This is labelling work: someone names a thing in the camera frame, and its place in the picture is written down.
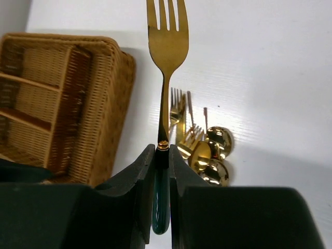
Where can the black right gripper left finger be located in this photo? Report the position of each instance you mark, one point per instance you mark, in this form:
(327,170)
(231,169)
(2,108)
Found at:
(114,214)

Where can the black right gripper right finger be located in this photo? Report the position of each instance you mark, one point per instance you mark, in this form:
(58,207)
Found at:
(205,216)

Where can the gold fork green handle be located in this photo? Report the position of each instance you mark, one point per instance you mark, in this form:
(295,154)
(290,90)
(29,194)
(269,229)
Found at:
(190,140)
(178,105)
(168,42)

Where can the wicker cutlery tray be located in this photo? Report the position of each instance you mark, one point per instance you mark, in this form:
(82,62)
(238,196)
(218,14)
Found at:
(64,100)

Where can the gold spoon green handle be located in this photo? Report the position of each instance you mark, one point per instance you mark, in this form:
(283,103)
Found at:
(220,141)
(215,173)
(200,157)

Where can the gold knife green handle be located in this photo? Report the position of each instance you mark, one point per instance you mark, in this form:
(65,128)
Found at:
(180,130)

